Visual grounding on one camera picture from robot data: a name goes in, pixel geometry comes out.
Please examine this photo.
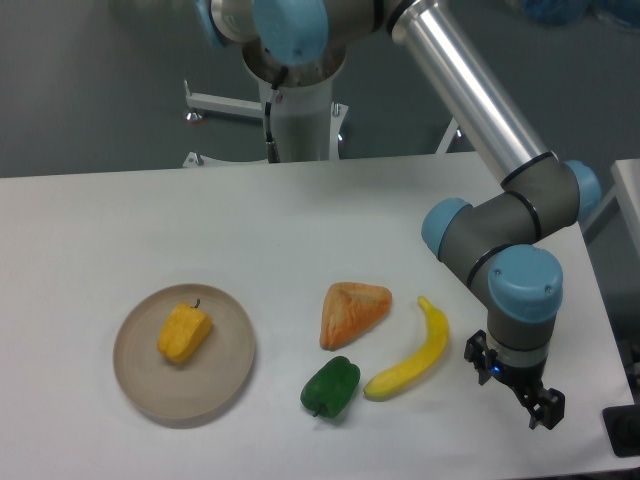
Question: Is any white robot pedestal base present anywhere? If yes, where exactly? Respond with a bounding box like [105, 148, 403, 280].
[180, 39, 471, 169]

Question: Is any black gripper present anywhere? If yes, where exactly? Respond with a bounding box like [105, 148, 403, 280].
[464, 330, 566, 430]

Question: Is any white side table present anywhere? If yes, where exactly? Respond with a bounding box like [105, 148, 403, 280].
[580, 158, 639, 253]

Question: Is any beige round plate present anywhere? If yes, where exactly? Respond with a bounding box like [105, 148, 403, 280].
[113, 284, 256, 425]

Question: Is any black device at table edge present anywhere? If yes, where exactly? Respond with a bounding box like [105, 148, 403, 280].
[602, 404, 639, 458]

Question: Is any black cable on pedestal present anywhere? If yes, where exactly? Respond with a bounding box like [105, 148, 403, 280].
[263, 65, 290, 164]

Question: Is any green pepper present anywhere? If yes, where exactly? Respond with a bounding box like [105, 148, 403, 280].
[300, 356, 361, 419]

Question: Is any orange triangular bread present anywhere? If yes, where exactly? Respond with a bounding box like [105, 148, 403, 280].
[319, 282, 393, 351]

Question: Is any yellow banana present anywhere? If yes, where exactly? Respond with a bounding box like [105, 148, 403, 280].
[363, 296, 449, 401]

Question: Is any blue plastic bag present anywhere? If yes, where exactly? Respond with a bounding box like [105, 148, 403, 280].
[514, 0, 639, 33]

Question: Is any yellow pepper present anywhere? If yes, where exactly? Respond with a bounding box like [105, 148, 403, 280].
[157, 299, 213, 364]

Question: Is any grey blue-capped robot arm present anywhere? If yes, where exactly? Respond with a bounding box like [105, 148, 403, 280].
[195, 1, 601, 429]

